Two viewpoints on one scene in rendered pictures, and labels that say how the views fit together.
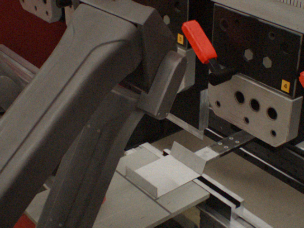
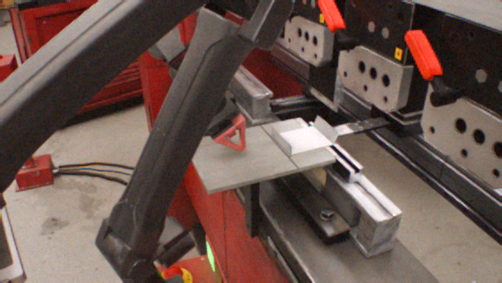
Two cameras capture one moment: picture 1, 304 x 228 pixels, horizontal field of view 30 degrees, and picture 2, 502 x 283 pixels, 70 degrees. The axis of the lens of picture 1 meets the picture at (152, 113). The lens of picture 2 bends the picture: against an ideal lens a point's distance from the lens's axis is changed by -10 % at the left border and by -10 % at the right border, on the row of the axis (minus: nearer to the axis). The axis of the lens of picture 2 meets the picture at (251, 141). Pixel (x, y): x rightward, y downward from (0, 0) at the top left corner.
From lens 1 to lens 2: 0.22 m
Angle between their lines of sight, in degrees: 14
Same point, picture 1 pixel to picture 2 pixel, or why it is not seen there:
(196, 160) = (331, 132)
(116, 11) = not seen: outside the picture
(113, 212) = (251, 159)
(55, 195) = (165, 108)
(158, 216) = (287, 167)
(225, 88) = (350, 59)
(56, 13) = not seen: hidden behind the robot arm
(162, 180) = (299, 142)
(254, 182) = (400, 182)
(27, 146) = (98, 26)
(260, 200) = (402, 196)
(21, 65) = not seen: hidden behind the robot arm
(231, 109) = (354, 78)
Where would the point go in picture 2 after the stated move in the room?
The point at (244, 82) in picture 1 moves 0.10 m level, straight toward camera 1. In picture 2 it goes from (366, 52) to (350, 73)
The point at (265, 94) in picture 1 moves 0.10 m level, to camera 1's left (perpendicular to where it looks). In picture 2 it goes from (382, 62) to (313, 54)
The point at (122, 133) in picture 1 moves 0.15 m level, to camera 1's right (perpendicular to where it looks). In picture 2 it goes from (225, 58) to (362, 73)
